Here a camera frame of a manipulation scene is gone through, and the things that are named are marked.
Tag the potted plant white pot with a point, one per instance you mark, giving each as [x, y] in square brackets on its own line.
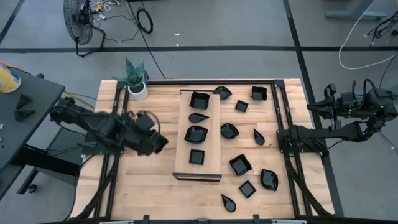
[138, 91]

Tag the black floor fan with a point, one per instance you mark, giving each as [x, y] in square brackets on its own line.
[77, 21]

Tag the black spare gripper finger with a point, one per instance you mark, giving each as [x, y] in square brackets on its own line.
[24, 115]
[23, 101]

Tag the black teardrop plate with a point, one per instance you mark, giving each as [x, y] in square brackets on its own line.
[196, 118]
[229, 204]
[259, 139]

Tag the black side table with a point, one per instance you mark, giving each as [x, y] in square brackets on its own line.
[43, 90]

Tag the wooden sorting tray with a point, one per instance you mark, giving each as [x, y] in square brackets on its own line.
[214, 140]

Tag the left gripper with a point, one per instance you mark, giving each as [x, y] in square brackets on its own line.
[145, 138]

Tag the white yellow wipes container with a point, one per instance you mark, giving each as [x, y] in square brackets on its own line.
[7, 81]

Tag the black small square plate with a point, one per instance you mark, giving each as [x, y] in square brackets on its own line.
[247, 189]
[197, 157]
[241, 106]

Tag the black leaf-shaped plate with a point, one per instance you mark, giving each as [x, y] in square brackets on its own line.
[269, 180]
[229, 131]
[222, 92]
[196, 135]

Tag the gray desk foot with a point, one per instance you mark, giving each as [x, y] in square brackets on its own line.
[357, 15]

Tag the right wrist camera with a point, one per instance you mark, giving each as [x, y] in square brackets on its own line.
[347, 100]

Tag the black wavy square plate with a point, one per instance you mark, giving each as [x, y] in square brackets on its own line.
[259, 93]
[199, 101]
[240, 165]

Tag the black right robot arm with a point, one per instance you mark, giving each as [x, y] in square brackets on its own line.
[326, 132]

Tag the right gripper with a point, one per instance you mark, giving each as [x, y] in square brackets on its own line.
[337, 109]

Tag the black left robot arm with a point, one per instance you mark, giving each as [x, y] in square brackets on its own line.
[93, 121]

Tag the black aluminium station frame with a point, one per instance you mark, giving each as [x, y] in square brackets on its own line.
[186, 81]

